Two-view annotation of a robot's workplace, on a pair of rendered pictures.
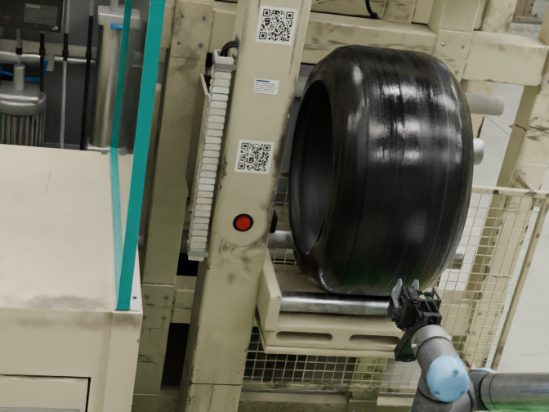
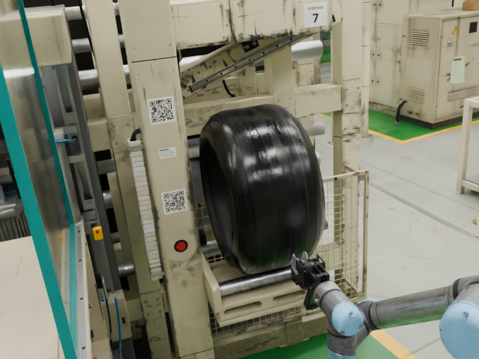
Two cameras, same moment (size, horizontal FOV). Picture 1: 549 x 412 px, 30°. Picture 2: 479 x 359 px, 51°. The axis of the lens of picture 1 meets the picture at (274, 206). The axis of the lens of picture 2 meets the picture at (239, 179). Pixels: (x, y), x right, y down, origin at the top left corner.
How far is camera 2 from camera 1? 0.62 m
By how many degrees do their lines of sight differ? 4
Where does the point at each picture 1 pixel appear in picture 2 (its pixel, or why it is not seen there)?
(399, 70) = (253, 118)
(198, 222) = (152, 254)
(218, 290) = (178, 293)
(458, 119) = (300, 138)
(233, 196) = (169, 231)
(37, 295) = not seen: outside the picture
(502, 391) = (385, 315)
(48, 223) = (15, 300)
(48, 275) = (10, 349)
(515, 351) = (370, 263)
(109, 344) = not seen: outside the picture
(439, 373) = (341, 318)
